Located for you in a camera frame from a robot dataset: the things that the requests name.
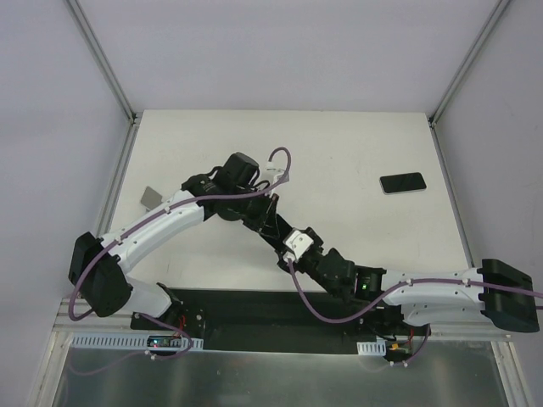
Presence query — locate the white left cable duct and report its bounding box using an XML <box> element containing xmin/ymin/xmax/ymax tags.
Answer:
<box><xmin>71</xmin><ymin>332</ymin><xmax>204</xmax><ymax>352</ymax></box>

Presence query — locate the left aluminium frame post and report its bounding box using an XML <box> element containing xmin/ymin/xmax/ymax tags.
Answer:
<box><xmin>64</xmin><ymin>0</ymin><xmax>137</xmax><ymax>124</ymax></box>

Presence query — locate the black phone on table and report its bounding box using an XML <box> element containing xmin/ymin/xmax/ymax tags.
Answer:
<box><xmin>379</xmin><ymin>172</ymin><xmax>427</xmax><ymax>194</ymax></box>

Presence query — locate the aluminium rail left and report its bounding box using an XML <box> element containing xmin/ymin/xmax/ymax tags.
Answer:
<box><xmin>53</xmin><ymin>298</ymin><xmax>141</xmax><ymax>328</ymax></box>

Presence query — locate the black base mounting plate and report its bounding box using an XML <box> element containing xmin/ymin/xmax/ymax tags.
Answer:
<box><xmin>129</xmin><ymin>288</ymin><xmax>408</xmax><ymax>355</ymax></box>

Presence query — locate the aluminium rail right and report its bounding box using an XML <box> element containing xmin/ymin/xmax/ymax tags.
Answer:
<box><xmin>430</xmin><ymin>321</ymin><xmax>512</xmax><ymax>342</ymax></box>

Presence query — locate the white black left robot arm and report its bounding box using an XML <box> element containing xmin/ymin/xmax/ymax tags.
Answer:
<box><xmin>68</xmin><ymin>153</ymin><xmax>290</xmax><ymax>330</ymax></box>

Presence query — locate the green phone black screen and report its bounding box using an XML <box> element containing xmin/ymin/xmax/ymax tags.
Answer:
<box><xmin>258</xmin><ymin>214</ymin><xmax>294</xmax><ymax>254</ymax></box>

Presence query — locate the aluminium frame post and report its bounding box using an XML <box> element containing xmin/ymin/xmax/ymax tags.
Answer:
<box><xmin>64</xmin><ymin>0</ymin><xmax>137</xmax><ymax>124</ymax></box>
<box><xmin>428</xmin><ymin>0</ymin><xmax>513</xmax><ymax>129</ymax></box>

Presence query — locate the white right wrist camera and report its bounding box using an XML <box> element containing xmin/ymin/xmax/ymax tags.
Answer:
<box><xmin>283</xmin><ymin>229</ymin><xmax>314</xmax><ymax>262</ymax></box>

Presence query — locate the right aluminium frame post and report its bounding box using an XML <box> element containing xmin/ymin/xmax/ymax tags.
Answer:
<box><xmin>428</xmin><ymin>0</ymin><xmax>513</xmax><ymax>129</ymax></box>

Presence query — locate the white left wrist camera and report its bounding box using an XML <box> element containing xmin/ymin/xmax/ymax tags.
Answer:
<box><xmin>260</xmin><ymin>161</ymin><xmax>289</xmax><ymax>187</ymax></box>

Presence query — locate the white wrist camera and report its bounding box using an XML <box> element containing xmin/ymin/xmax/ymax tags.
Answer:
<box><xmin>283</xmin><ymin>229</ymin><xmax>314</xmax><ymax>262</ymax></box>
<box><xmin>260</xmin><ymin>161</ymin><xmax>289</xmax><ymax>187</ymax></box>

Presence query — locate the aluminium rail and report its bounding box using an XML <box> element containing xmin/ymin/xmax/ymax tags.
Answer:
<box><xmin>430</xmin><ymin>321</ymin><xmax>512</xmax><ymax>342</ymax></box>
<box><xmin>53</xmin><ymin>298</ymin><xmax>141</xmax><ymax>328</ymax></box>

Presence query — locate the white right cable duct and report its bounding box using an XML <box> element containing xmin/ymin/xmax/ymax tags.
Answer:
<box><xmin>356</xmin><ymin>339</ymin><xmax>387</xmax><ymax>357</ymax></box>

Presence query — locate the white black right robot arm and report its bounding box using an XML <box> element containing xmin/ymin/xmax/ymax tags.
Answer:
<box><xmin>277</xmin><ymin>228</ymin><xmax>540</xmax><ymax>335</ymax></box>

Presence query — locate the white phone face down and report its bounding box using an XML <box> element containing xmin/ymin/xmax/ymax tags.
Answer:
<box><xmin>140</xmin><ymin>187</ymin><xmax>163</xmax><ymax>211</ymax></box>

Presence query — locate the white cable duct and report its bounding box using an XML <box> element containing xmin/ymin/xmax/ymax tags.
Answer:
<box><xmin>71</xmin><ymin>332</ymin><xmax>204</xmax><ymax>352</ymax></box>
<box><xmin>356</xmin><ymin>339</ymin><xmax>387</xmax><ymax>357</ymax></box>

